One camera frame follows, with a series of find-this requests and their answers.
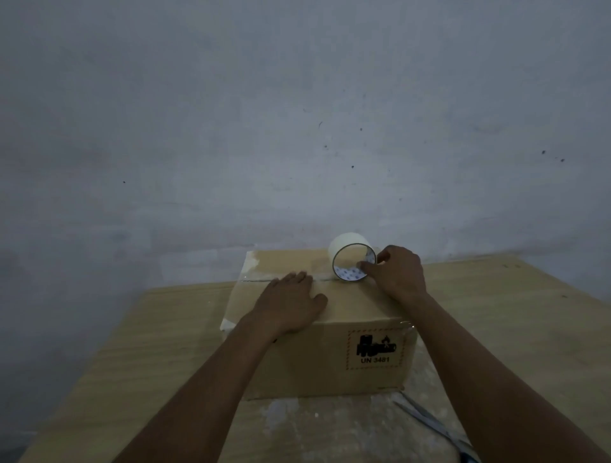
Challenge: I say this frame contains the person's right hand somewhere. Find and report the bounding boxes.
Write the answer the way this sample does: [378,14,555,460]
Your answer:
[358,245,428,306]

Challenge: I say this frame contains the clear tape roll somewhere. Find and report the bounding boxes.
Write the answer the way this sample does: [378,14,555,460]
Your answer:
[328,232,378,284]

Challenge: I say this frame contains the black handled scissors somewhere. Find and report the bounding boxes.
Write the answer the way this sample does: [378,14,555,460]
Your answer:
[393,390,483,463]

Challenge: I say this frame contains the person's left forearm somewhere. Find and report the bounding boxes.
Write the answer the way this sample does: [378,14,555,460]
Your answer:
[114,319,283,463]

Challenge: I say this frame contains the brown cardboard box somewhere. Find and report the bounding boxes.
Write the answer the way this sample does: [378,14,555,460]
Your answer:
[219,247,420,401]

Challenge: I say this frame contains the person's right forearm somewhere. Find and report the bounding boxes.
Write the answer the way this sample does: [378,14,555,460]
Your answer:
[405,291,611,463]

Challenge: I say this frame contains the person's left hand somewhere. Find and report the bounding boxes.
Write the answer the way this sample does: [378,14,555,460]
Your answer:
[241,270,329,342]

